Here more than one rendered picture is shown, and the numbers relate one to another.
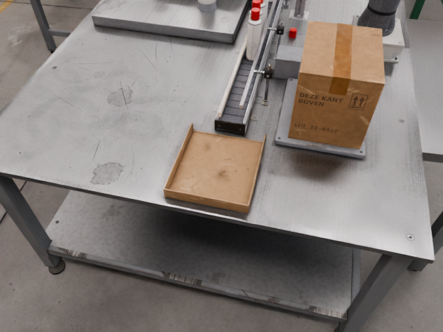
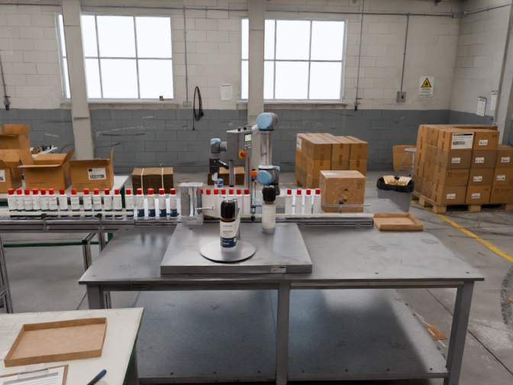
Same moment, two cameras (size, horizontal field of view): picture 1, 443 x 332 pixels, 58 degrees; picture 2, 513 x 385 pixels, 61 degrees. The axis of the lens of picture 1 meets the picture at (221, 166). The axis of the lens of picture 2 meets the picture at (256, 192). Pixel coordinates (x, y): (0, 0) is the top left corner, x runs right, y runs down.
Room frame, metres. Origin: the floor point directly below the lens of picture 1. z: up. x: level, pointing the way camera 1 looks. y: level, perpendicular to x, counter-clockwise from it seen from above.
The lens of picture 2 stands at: (2.60, 2.54, 1.85)
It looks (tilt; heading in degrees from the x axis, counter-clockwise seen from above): 15 degrees down; 254
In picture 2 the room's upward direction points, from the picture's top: 1 degrees clockwise
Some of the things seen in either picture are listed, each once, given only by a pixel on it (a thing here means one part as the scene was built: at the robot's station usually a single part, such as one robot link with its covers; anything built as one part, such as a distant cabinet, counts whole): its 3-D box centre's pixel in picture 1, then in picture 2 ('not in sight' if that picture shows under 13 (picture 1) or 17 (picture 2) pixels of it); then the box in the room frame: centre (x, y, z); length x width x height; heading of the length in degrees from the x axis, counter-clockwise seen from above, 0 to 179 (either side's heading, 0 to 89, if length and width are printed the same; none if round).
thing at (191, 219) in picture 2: not in sight; (191, 203); (2.24, -0.23, 1.01); 0.14 x 0.13 x 0.26; 166
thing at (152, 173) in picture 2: not in sight; (153, 180); (2.31, -4.49, 0.16); 0.65 x 0.54 x 0.32; 175
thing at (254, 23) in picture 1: (254, 34); (317, 202); (1.39, -0.12, 0.98); 0.05 x 0.05 x 0.20
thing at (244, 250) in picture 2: not in sight; (227, 250); (2.12, 0.32, 0.89); 0.31 x 0.31 x 0.01
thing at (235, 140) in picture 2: not in sight; (239, 144); (1.89, -0.33, 1.38); 0.17 x 0.10 x 0.19; 41
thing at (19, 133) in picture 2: not in sight; (10, 138); (4.19, -4.01, 0.97); 0.43 x 0.42 x 0.37; 77
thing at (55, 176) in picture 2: not in sight; (49, 168); (3.38, -1.85, 0.96); 0.53 x 0.45 x 0.37; 82
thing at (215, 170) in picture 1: (217, 164); (395, 221); (0.84, 0.01, 0.85); 0.30 x 0.26 x 0.04; 166
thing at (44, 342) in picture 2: not in sight; (60, 339); (2.92, 0.88, 0.82); 0.34 x 0.24 x 0.03; 176
